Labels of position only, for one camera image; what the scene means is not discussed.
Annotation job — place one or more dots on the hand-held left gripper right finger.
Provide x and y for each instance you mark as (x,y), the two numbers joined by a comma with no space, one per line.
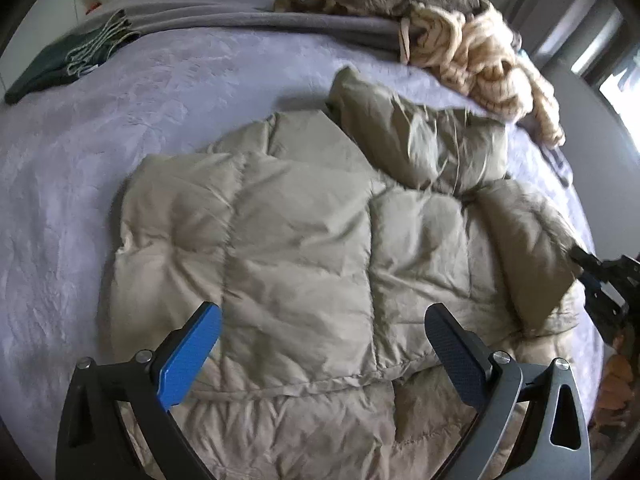
(457,357)

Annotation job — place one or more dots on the beige puffer jacket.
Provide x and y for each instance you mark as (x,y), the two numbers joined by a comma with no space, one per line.
(300,240)

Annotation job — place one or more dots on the dark green fringed scarf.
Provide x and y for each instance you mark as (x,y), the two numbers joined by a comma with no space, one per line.
(45,65)

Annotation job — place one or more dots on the orange cloth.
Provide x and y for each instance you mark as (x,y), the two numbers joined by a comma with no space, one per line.
(616,382)

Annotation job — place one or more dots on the cream chunky knit scarf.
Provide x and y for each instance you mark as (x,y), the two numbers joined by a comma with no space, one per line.
(480,50)

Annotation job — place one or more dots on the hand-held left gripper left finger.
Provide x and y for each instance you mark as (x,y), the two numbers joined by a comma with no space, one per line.
(190,355)

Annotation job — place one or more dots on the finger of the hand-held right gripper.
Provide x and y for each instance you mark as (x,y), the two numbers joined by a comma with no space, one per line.
(584,257)

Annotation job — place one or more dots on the window frame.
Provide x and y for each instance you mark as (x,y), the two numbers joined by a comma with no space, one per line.
(590,30)

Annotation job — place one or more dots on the grey blanket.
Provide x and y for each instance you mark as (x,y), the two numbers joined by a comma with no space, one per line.
(225,5)

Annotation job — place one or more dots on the lavender plush bed blanket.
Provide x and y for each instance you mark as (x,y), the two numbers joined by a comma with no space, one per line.
(150,110)

